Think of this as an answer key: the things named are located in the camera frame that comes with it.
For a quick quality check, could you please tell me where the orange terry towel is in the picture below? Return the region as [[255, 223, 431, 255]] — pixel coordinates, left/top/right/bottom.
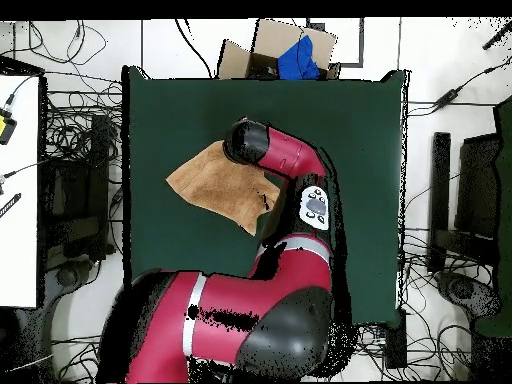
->
[[165, 139, 281, 237]]

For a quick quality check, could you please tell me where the yellow emergency stop button box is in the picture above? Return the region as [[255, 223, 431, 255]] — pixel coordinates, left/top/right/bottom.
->
[[0, 106, 19, 146]]

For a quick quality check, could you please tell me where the dark green table cloth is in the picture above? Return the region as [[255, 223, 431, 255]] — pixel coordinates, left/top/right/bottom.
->
[[120, 64, 412, 327]]

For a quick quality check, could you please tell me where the blue garment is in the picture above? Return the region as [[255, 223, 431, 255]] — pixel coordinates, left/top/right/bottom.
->
[[276, 34, 321, 81]]

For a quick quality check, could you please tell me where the black stand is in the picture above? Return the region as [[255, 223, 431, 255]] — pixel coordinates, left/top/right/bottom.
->
[[39, 113, 113, 261], [426, 131, 501, 275]]

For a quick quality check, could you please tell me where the brown cardboard box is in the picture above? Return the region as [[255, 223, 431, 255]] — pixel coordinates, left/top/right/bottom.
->
[[216, 17, 342, 81]]

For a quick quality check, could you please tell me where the black framed white panel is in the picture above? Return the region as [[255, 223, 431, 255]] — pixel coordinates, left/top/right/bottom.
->
[[305, 16, 365, 68]]

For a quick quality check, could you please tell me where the black chair base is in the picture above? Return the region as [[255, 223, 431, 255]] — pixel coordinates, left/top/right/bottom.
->
[[433, 269, 503, 321]]

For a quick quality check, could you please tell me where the black striped bar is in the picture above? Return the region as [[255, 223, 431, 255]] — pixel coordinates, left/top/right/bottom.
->
[[0, 192, 22, 219]]

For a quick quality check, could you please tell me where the tangle of black floor cables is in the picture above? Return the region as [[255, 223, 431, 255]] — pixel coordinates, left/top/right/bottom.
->
[[355, 322, 473, 381], [41, 79, 123, 161], [51, 333, 101, 383]]

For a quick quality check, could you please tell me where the black power adapter with cable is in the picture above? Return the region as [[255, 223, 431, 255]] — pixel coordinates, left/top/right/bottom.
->
[[407, 59, 512, 117]]

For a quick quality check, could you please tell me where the black emergency stop cable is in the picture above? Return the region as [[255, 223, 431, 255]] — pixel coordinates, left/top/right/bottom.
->
[[3, 74, 38, 111]]

